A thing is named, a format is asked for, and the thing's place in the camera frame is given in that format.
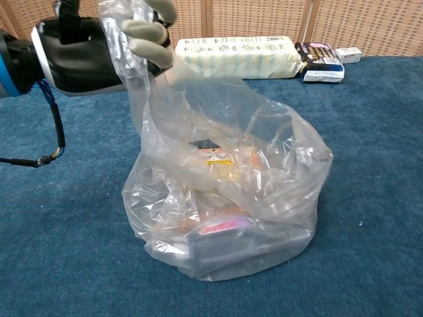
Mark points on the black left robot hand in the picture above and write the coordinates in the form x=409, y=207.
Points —
x=79, y=59

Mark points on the clear plastic bag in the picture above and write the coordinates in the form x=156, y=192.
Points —
x=231, y=132

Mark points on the silver and blue left robot arm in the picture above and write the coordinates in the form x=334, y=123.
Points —
x=15, y=62

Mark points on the blue carpet table cover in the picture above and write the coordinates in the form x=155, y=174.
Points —
x=49, y=214

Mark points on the long pale yellow tissue pack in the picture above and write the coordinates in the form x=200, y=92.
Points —
x=238, y=59

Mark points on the yellow snack package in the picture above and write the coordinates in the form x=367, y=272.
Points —
x=215, y=155

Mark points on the wooden rattan folding screen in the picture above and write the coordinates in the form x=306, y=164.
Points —
x=264, y=20

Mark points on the dark box with pink label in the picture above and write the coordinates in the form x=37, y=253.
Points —
x=251, y=249

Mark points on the small white box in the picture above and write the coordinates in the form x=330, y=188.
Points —
x=350, y=55

